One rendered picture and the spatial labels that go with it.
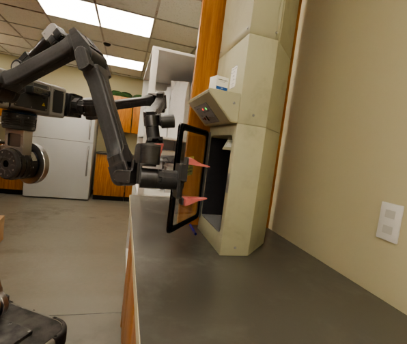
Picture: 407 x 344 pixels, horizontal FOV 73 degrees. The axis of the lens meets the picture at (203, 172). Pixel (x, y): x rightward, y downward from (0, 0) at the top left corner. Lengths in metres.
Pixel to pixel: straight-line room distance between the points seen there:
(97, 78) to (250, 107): 0.50
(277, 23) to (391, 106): 0.46
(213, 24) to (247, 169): 0.72
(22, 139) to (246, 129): 1.00
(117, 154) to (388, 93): 0.87
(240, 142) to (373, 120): 0.45
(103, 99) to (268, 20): 0.61
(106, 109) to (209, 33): 0.70
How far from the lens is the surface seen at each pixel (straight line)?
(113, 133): 0.85
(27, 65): 1.12
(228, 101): 0.96
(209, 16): 1.43
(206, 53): 1.37
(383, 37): 1.19
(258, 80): 1.02
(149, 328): 0.65
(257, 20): 1.07
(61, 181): 5.96
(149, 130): 1.19
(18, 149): 1.51
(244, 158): 0.98
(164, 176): 0.79
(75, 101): 1.62
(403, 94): 1.06
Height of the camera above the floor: 1.31
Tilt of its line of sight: 5 degrees down
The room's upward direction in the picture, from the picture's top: 7 degrees clockwise
